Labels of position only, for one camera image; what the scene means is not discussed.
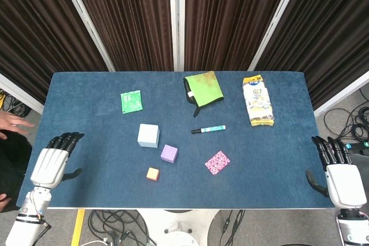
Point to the white partition frame post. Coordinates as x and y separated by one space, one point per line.
343 93
176 18
20 93
274 24
86 21

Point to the large light blue cube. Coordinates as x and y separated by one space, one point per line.
148 135

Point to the medium purple cube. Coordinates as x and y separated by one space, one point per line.
169 153

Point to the yellow floor tape strip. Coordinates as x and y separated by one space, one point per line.
78 227

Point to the blue felt table mat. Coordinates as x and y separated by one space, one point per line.
259 171

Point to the black box with green light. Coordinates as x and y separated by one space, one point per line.
360 149

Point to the dark brown curtain panel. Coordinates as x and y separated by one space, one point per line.
34 27
328 33
230 18
127 18

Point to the green sachet packet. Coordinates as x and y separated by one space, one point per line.
131 102

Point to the teal marker pen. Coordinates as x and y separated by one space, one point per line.
212 128

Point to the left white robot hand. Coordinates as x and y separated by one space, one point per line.
49 165

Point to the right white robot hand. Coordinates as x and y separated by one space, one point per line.
344 182

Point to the green cloth with black edge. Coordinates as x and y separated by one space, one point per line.
204 89

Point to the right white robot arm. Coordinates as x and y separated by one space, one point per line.
353 228

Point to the bare person hand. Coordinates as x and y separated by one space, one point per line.
11 123

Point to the small orange cube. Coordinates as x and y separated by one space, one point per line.
152 174

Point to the yellow white snack bag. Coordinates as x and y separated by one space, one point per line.
259 102

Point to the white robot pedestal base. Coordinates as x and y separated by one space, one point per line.
178 228

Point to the person in black clothing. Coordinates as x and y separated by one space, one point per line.
13 159

